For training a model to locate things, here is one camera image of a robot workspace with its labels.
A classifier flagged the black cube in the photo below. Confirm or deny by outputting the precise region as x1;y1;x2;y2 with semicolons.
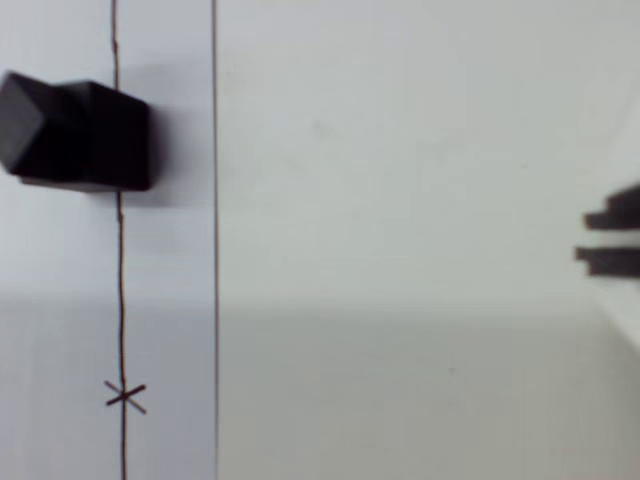
0;71;152;194

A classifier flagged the white paper sheet with markings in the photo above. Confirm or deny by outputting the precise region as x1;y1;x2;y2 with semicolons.
0;0;219;480

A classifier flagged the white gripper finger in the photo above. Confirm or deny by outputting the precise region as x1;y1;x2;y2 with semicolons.
573;246;640;354
582;182;640;232

